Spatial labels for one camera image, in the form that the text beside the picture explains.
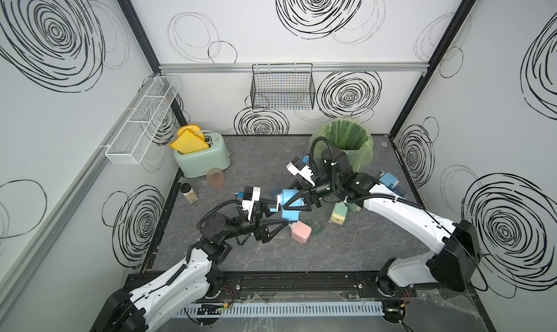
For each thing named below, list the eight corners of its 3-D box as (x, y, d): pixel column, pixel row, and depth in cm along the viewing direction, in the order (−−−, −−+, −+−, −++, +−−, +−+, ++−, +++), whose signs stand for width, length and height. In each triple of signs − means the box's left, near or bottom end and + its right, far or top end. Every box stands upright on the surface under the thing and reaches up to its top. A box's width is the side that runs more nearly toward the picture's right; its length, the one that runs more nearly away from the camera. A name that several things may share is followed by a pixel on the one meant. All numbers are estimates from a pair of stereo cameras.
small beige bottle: (189, 205, 95) (183, 196, 88) (185, 195, 98) (178, 185, 92) (198, 200, 96) (193, 191, 90) (194, 190, 100) (188, 181, 93)
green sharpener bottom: (328, 223, 90) (331, 215, 85) (332, 208, 95) (335, 199, 89) (341, 227, 89) (345, 220, 83) (344, 212, 94) (348, 204, 88)
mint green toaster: (183, 174, 106) (171, 153, 94) (220, 150, 116) (213, 129, 104) (197, 190, 100) (185, 170, 88) (234, 164, 110) (229, 143, 98)
